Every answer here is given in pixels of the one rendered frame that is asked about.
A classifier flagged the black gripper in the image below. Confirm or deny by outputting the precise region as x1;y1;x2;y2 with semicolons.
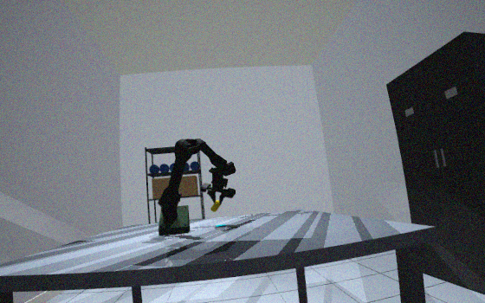
200;179;236;204

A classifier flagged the yellow cylinder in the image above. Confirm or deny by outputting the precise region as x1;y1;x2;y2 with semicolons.
210;201;220;212

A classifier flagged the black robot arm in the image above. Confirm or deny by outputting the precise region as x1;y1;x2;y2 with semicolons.
158;139;236;222

